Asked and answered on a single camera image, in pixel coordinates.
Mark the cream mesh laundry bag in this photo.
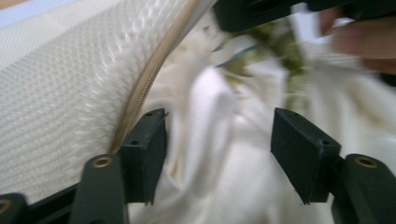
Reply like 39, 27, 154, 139
0, 0, 217, 203

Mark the white garment with green print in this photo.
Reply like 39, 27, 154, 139
126, 12, 396, 224

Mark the pale blue table mat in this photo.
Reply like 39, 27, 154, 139
0, 0, 80, 29

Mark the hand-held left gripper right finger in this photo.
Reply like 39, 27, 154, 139
269, 106, 344, 206

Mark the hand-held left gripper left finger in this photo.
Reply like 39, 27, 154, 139
119, 107, 169, 206

